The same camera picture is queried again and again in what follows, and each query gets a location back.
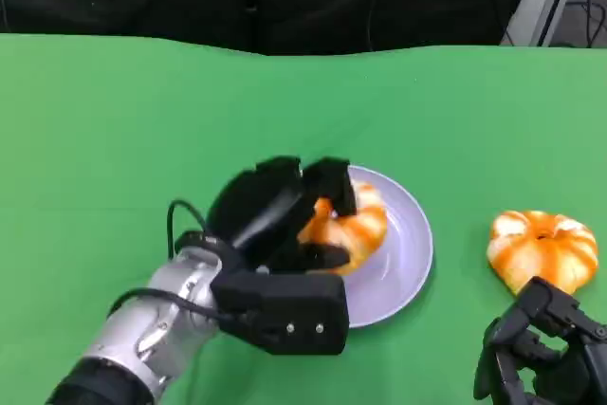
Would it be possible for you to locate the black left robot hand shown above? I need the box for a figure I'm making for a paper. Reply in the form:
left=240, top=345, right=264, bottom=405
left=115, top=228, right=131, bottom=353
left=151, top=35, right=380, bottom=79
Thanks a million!
left=207, top=155, right=358, bottom=278

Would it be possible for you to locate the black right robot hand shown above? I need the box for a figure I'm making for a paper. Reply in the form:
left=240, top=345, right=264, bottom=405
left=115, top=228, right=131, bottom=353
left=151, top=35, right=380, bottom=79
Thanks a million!
left=472, top=275, right=607, bottom=405

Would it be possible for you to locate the green table cloth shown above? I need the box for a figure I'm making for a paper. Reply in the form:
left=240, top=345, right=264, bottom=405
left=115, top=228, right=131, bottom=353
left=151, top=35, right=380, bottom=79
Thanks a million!
left=0, top=32, right=607, bottom=405

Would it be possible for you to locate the lilac plate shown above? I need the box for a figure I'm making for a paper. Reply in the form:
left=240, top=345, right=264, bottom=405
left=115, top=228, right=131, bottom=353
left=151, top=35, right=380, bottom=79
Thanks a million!
left=331, top=164, right=434, bottom=329

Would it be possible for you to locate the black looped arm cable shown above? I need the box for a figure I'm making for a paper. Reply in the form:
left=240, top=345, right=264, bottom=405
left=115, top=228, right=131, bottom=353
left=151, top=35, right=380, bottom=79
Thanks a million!
left=165, top=199, right=211, bottom=259

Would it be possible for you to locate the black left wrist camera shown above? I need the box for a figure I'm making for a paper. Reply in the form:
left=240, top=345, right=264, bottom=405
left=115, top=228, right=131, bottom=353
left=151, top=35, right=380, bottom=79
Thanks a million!
left=210, top=267, right=351, bottom=357

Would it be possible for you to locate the black camera cable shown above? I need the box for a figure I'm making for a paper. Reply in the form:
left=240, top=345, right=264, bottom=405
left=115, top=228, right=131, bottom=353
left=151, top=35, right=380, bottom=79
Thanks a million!
left=107, top=286, right=260, bottom=326

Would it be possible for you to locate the black floor cable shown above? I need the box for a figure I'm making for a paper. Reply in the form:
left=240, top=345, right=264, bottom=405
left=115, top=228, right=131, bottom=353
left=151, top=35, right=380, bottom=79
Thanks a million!
left=566, top=0, right=604, bottom=48

